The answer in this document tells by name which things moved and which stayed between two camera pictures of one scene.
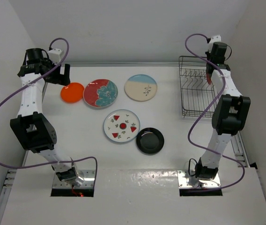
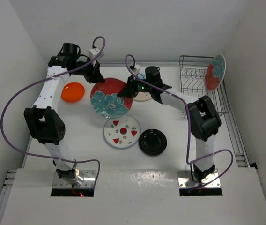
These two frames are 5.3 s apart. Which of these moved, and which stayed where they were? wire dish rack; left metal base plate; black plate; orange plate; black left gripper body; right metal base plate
Moved: black left gripper body; black plate
Stayed: right metal base plate; left metal base plate; orange plate; wire dish rack
